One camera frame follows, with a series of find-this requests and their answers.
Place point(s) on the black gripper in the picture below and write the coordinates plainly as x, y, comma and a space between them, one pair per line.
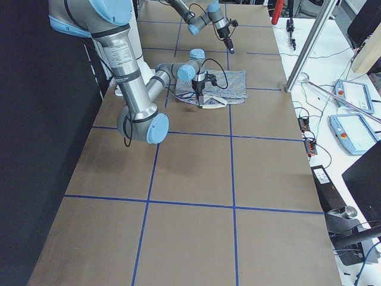
223, 34
197, 88

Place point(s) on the navy white striped polo shirt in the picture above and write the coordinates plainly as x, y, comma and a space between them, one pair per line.
230, 89

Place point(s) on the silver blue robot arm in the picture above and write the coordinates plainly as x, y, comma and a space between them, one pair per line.
107, 22
213, 14

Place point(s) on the red cylinder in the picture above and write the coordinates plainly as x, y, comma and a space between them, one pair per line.
277, 11

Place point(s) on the black tripod stick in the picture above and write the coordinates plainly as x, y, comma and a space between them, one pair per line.
290, 25

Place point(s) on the metal reacher grabber stick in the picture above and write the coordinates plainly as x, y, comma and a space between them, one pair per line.
305, 79

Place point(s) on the blue teach pendant far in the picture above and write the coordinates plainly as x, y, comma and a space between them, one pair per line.
356, 93

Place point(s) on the blue teach pendant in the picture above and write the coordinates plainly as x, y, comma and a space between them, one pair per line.
356, 93
353, 132

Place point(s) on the blue teach pendant near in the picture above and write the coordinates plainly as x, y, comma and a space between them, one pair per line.
353, 132

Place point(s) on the black monitor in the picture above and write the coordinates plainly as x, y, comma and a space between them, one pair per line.
362, 180

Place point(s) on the black stand with metal knob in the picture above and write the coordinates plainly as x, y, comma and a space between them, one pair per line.
351, 240

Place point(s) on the grey aluminium frame post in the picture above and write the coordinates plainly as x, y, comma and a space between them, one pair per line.
313, 36

